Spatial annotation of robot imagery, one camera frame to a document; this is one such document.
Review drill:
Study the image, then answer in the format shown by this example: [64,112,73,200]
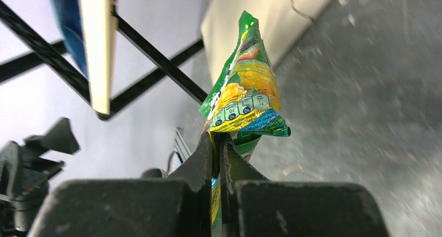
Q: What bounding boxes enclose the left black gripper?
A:
[1,117,80,236]

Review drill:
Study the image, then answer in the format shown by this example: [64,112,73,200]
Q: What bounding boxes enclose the green lemon candy bag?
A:
[199,10,291,229]

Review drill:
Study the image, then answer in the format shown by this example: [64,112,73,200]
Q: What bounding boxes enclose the cream three-tier shelf rack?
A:
[0,0,346,121]

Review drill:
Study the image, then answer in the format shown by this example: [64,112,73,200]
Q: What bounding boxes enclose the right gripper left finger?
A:
[29,133,212,237]

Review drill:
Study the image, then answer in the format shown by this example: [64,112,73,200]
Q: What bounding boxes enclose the blue Blendy candy bag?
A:
[52,0,88,78]

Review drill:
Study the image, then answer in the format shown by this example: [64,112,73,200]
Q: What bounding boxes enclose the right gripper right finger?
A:
[219,134,389,236]

